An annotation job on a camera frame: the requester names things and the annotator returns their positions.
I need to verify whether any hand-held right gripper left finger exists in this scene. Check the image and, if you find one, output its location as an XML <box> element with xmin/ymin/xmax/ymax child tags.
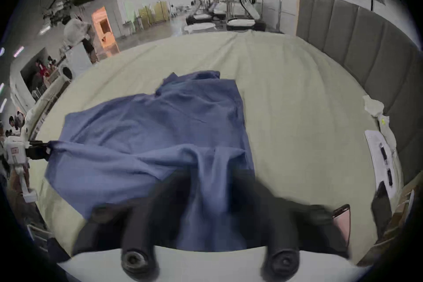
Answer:
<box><xmin>72</xmin><ymin>171</ymin><xmax>199</xmax><ymax>282</ymax></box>

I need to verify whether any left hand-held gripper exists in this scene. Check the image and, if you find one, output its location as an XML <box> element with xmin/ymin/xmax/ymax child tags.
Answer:
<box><xmin>3</xmin><ymin>136</ymin><xmax>53</xmax><ymax>203</ymax></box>

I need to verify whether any pink phone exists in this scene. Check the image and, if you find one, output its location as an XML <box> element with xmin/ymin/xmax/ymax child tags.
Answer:
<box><xmin>331</xmin><ymin>204</ymin><xmax>352</xmax><ymax>247</ymax></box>

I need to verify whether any white card with black items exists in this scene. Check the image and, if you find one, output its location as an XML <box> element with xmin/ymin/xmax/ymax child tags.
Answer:
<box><xmin>364</xmin><ymin>130</ymin><xmax>398</xmax><ymax>199</ymax></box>

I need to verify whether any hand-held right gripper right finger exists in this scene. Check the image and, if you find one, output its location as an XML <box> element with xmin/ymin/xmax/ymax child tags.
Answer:
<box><xmin>231</xmin><ymin>173</ymin><xmax>350</xmax><ymax>282</ymax></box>

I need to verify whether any bed with beige sheet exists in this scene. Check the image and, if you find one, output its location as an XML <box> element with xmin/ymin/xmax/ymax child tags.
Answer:
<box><xmin>31</xmin><ymin>30</ymin><xmax>403</xmax><ymax>267</ymax></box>

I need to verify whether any white washing machine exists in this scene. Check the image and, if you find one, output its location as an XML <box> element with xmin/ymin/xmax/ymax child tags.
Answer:
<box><xmin>58</xmin><ymin>65</ymin><xmax>74</xmax><ymax>82</ymax></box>

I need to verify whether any dark blue shirt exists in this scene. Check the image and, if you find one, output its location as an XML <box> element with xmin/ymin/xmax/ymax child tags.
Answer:
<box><xmin>45</xmin><ymin>71</ymin><xmax>269</xmax><ymax>252</ymax></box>

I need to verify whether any grey padded headboard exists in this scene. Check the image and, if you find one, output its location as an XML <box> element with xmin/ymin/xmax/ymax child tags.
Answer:
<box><xmin>296</xmin><ymin>0</ymin><xmax>423</xmax><ymax>187</ymax></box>

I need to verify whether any white plastic bag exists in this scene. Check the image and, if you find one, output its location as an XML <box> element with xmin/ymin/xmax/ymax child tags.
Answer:
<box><xmin>363</xmin><ymin>95</ymin><xmax>397</xmax><ymax>150</ymax></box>

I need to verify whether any group of people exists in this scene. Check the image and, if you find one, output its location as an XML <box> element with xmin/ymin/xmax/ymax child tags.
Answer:
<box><xmin>30</xmin><ymin>57</ymin><xmax>57</xmax><ymax>93</ymax></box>

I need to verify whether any person's left hand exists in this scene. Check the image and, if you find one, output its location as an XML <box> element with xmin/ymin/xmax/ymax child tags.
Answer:
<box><xmin>6</xmin><ymin>168</ymin><xmax>21</xmax><ymax>195</ymax></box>

